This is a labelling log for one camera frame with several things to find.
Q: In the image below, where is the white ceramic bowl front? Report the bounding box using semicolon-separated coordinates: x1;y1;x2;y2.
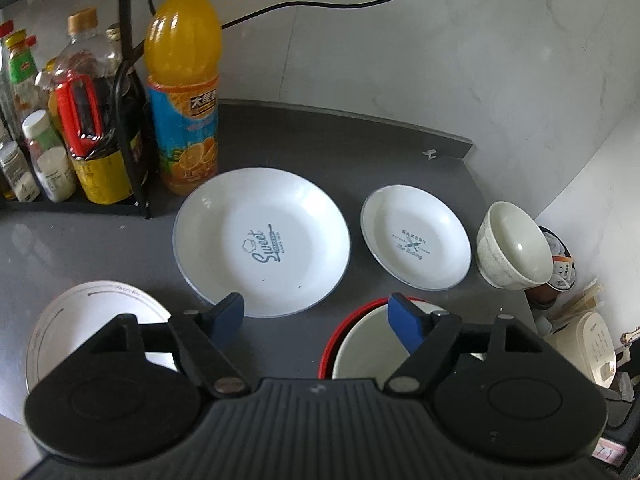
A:
331;300;486;387

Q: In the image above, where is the white ceramic bowl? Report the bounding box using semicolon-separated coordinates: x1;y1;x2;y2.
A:
331;300;486;387
476;202;553;290

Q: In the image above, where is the red and black bowl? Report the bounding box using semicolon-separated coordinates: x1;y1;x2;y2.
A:
316;296;417;380

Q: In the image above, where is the small white Bakery plate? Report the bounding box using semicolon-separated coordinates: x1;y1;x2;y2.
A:
360;184;472;292

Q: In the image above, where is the white ceramic bowl back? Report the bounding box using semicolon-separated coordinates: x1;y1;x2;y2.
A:
476;202;553;290

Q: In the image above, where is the large white Sweet plate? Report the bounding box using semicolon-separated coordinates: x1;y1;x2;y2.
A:
172;167;350;318

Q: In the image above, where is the white plate with flower motif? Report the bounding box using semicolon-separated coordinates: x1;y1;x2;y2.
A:
25;281;170;390

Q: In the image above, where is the black metal shelf rack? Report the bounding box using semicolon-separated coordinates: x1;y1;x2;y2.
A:
0;0;177;220

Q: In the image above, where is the brown trash bin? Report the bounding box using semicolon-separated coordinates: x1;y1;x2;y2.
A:
525;226;576;310

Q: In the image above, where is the white cap seasoning jar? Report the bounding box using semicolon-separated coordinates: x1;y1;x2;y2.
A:
22;110;76;203

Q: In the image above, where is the small glass salt shaker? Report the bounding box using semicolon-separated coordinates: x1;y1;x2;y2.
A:
0;141;40;203

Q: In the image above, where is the large dark soy sauce bottle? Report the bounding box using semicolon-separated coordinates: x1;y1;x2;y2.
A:
53;8;134;205

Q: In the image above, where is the orange juice bottle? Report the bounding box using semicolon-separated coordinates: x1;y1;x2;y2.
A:
144;0;222;195

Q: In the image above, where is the yellow cap brown bottle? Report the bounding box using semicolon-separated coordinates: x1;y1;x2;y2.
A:
35;58;63;133

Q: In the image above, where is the green label sauce bottle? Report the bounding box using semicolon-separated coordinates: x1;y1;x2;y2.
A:
4;29;42;122

